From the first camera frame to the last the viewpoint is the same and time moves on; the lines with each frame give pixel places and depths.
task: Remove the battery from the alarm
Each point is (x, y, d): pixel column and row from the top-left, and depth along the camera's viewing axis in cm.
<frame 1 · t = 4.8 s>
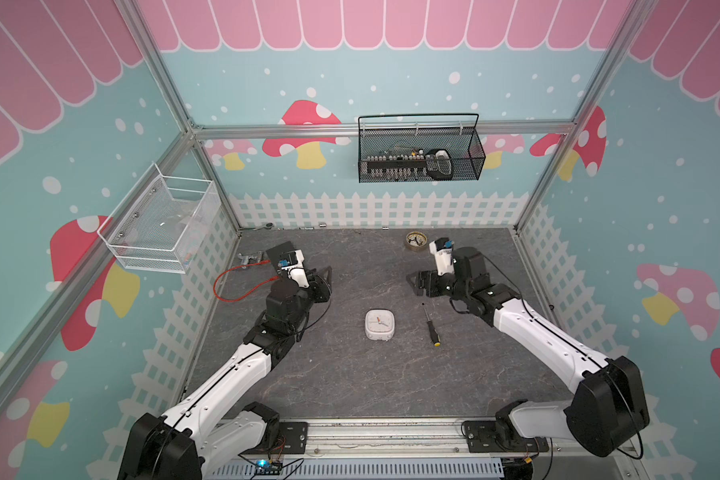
left hand: (326, 272, 79), fingers open
right hand: (420, 271, 83), fingers open
white square alarm clock: (379, 324, 93), point 3 cm above the table
black yellow screwdriver: (435, 336, 92), point 2 cm above the table
black box device: (272, 250, 114), point 2 cm above the table
brown tape roll: (416, 241, 117), point 2 cm above the table
metal clamp bracket: (246, 260, 111), point 2 cm above the table

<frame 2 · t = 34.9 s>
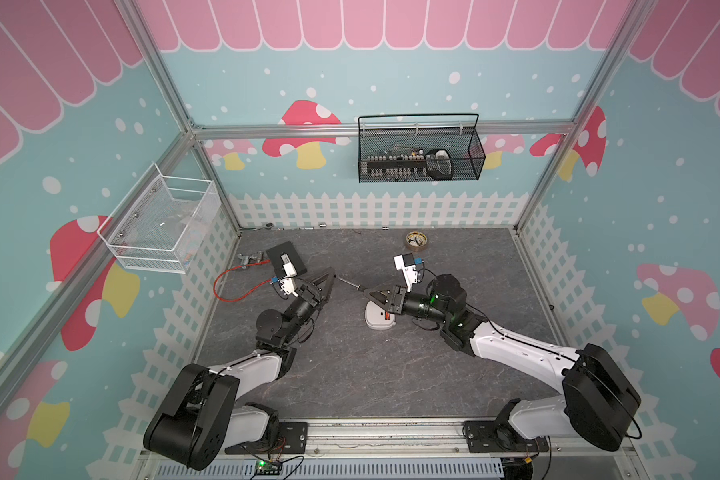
left hand: (339, 275, 74), fingers open
right hand: (366, 294, 70), fingers closed
white square alarm clock: (375, 317, 93), point 4 cm above the table
black yellow screwdriver: (357, 286, 73), point 28 cm above the table
the other named things where they were.

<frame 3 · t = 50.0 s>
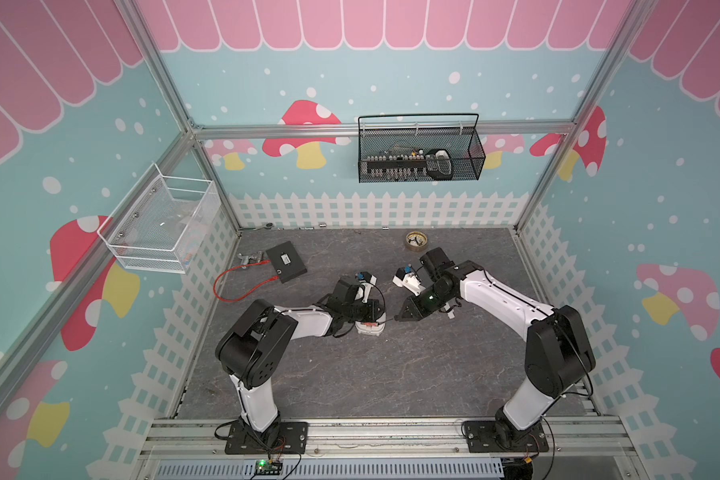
left hand: (384, 314, 93), fingers closed
right hand: (403, 315, 84), fingers closed
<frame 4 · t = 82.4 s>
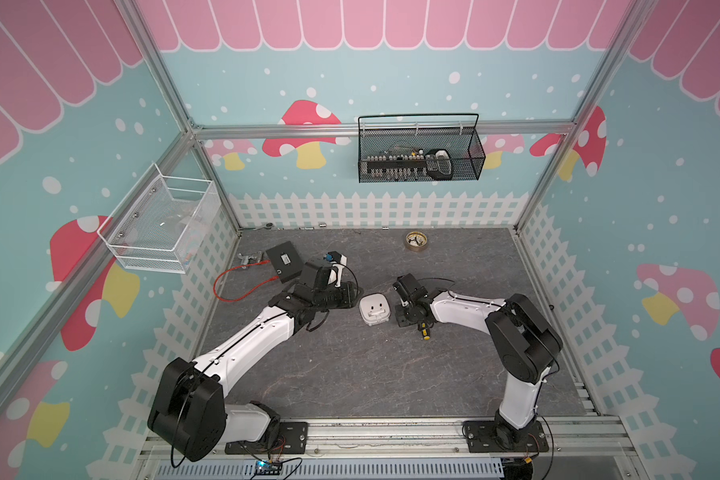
left hand: (359, 295, 82), fingers open
right hand: (404, 314, 97), fingers closed
white square alarm clock: (375, 308, 96), point 4 cm above the table
